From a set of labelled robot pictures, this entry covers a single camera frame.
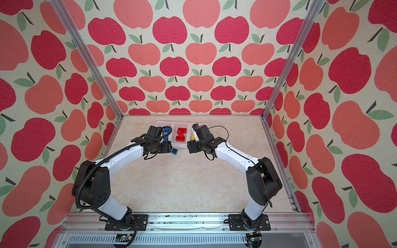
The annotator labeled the aluminium front frame rail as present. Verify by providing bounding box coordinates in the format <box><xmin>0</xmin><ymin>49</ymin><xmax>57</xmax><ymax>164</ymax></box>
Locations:
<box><xmin>50</xmin><ymin>212</ymin><xmax>321</xmax><ymax>248</ymax></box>

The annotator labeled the right aluminium corner post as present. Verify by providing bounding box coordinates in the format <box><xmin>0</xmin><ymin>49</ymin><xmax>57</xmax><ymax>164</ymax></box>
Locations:
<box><xmin>261</xmin><ymin>0</ymin><xmax>326</xmax><ymax>123</ymax></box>

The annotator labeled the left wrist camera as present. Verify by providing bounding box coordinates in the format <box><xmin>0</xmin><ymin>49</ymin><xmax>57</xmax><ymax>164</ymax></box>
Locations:
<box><xmin>144</xmin><ymin>126</ymin><xmax>163</xmax><ymax>140</ymax></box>

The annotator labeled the aluminium corner post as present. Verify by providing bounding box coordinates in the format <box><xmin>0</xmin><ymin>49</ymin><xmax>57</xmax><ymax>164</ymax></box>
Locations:
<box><xmin>50</xmin><ymin>1</ymin><xmax>124</xmax><ymax>122</ymax></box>
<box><xmin>261</xmin><ymin>0</ymin><xmax>326</xmax><ymax>123</ymax></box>

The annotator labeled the left aluminium corner post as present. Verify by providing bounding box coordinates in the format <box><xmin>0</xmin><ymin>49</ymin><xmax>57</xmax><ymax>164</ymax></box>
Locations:
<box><xmin>50</xmin><ymin>1</ymin><xmax>124</xmax><ymax>122</ymax></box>

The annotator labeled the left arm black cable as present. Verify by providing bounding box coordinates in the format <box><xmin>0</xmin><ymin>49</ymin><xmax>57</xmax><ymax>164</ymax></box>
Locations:
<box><xmin>75</xmin><ymin>125</ymin><xmax>173</xmax><ymax>248</ymax></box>

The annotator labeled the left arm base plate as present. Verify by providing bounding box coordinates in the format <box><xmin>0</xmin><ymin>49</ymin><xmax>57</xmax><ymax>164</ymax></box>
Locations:
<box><xmin>104</xmin><ymin>214</ymin><xmax>149</xmax><ymax>231</ymax></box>

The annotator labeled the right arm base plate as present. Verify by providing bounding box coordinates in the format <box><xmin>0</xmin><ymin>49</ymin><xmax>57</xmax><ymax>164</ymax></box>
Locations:
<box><xmin>223</xmin><ymin>214</ymin><xmax>271</xmax><ymax>231</ymax></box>

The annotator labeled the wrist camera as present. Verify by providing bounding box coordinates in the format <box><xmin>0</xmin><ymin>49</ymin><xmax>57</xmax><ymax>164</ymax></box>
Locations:
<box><xmin>144</xmin><ymin>126</ymin><xmax>163</xmax><ymax>140</ymax></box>
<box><xmin>192</xmin><ymin>124</ymin><xmax>213</xmax><ymax>142</ymax></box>

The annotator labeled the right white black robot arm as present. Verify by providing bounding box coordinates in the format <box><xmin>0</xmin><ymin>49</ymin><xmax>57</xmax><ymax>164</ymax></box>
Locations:
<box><xmin>187</xmin><ymin>137</ymin><xmax>283</xmax><ymax>230</ymax></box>

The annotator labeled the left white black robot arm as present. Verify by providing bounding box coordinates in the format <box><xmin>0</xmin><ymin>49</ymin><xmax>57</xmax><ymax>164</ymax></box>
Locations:
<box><xmin>72</xmin><ymin>136</ymin><xmax>173</xmax><ymax>224</ymax></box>

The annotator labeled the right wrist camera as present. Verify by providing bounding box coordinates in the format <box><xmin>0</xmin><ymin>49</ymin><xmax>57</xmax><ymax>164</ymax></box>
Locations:
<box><xmin>192</xmin><ymin>124</ymin><xmax>213</xmax><ymax>142</ymax></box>

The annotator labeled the red lego brick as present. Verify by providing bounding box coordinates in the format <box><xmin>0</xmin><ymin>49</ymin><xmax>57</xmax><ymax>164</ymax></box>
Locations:
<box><xmin>175</xmin><ymin>135</ymin><xmax>186</xmax><ymax>142</ymax></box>
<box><xmin>177</xmin><ymin>128</ymin><xmax>187</xmax><ymax>135</ymax></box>

